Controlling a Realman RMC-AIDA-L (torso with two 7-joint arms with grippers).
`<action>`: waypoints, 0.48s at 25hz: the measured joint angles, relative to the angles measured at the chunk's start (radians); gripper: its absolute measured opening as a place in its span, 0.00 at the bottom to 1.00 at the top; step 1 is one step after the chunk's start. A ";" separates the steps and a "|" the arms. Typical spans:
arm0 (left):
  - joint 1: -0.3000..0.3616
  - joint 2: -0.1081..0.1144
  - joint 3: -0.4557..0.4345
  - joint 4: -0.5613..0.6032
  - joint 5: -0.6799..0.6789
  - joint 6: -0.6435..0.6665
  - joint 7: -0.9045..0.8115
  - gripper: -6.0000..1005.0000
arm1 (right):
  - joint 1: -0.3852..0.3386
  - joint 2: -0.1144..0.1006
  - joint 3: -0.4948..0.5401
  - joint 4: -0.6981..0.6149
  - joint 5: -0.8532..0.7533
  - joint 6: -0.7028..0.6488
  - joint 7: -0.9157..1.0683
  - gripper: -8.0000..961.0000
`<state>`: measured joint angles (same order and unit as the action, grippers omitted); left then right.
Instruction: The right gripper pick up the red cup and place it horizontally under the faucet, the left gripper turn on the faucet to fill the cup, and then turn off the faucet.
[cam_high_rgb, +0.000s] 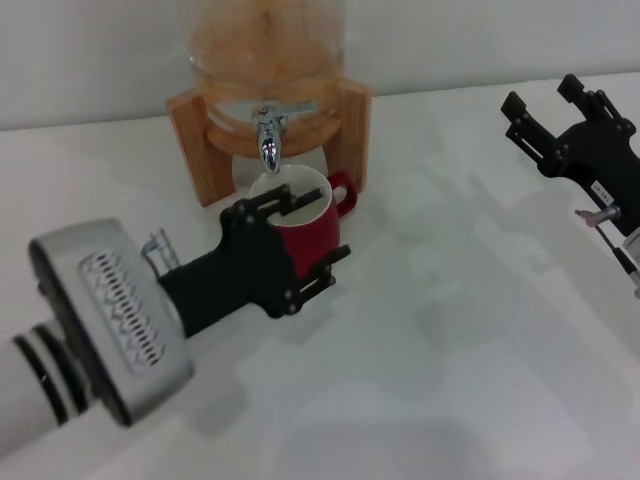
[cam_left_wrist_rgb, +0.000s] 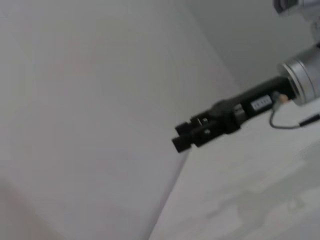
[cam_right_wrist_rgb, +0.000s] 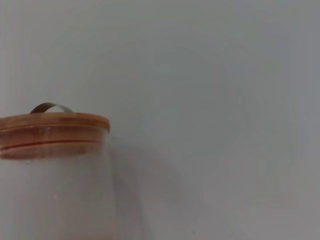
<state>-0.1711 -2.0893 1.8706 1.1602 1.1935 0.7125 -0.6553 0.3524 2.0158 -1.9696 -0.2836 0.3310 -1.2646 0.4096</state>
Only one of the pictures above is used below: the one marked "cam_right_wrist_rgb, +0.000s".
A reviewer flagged wooden jar lid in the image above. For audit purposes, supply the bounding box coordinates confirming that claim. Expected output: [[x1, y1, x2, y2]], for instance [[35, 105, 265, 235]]
[[0, 112, 111, 160]]

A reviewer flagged glass beverage dispenser jar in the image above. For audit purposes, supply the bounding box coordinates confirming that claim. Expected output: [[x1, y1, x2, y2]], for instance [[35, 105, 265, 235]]
[[0, 129, 144, 240]]

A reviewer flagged metal lid handle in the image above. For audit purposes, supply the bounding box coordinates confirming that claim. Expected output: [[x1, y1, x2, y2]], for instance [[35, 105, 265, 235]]
[[29, 101, 74, 115]]

